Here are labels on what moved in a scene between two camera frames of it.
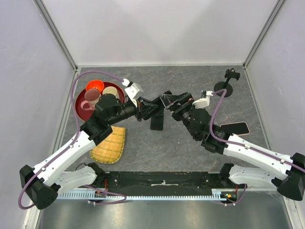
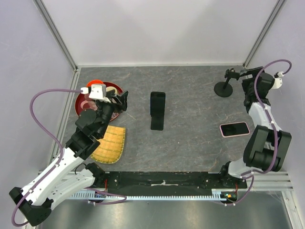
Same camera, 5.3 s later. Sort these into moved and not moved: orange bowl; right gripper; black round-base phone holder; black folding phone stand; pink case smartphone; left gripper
Moved: left gripper; right gripper
Not moved: black folding phone stand; orange bowl; black round-base phone holder; pink case smartphone
